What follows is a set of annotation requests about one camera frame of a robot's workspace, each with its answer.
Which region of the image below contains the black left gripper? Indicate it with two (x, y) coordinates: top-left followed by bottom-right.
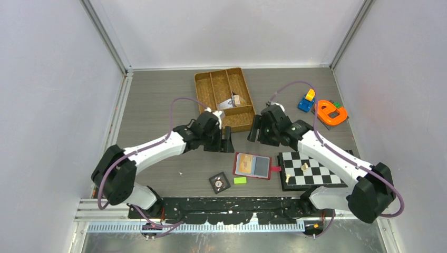
(201, 125), (233, 152)

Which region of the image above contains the gold orange credit card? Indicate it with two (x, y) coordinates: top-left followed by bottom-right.
(236, 153), (254, 174)

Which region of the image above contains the red leather card holder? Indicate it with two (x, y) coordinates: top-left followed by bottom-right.
(232, 152), (281, 180)

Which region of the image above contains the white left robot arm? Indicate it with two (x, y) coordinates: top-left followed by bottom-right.
(91, 109), (234, 218)

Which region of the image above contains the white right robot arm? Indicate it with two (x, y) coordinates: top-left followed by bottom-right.
(247, 102), (405, 223)

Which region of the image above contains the green rectangular block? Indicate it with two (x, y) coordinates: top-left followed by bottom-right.
(234, 177), (247, 185)

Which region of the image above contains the poker chip in black case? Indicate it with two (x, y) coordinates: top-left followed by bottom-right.
(208, 172), (231, 194)

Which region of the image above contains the woven wicker divided tray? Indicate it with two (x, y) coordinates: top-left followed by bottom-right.
(194, 67), (255, 132)

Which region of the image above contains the black white chessboard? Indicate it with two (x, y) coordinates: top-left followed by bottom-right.
(277, 152), (347, 191)

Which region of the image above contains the blue toy brick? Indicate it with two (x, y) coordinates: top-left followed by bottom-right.
(297, 97), (315, 113)

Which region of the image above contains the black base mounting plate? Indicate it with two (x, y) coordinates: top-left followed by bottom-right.
(128, 197), (334, 225)

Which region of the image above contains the yellow toy brick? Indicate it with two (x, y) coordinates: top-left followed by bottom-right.
(305, 89), (316, 101)

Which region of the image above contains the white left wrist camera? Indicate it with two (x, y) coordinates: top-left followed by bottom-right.
(212, 110), (225, 130)

